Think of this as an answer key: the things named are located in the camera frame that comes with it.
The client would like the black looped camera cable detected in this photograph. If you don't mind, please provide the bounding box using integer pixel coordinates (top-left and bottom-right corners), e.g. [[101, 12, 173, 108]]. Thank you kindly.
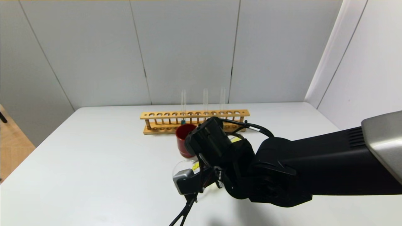
[[170, 193, 198, 226]]

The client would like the wooden test tube rack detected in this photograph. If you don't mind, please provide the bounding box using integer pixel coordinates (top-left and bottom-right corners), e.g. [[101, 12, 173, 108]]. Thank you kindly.
[[140, 109, 250, 135]]

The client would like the clear glass beaker dish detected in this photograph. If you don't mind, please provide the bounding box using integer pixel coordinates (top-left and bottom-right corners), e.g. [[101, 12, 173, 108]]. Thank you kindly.
[[172, 159, 210, 199]]

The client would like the yellow pigment glass test tube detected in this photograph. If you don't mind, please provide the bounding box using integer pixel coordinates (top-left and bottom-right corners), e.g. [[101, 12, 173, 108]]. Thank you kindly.
[[192, 136, 244, 171]]

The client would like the blue pigment glass test tube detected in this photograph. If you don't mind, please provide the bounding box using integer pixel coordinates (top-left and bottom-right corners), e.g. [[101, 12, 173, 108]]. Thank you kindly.
[[220, 88, 226, 120], [180, 90, 186, 125]]

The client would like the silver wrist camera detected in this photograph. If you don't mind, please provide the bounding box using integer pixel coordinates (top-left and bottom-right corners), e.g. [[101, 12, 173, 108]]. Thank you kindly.
[[173, 169, 196, 195]]

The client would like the red plastic cup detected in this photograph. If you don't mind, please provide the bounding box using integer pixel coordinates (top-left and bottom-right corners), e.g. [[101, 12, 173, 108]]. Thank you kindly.
[[175, 123, 198, 158]]

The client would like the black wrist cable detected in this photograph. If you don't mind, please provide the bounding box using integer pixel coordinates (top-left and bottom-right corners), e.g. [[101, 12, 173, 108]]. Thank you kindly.
[[220, 119, 275, 138]]

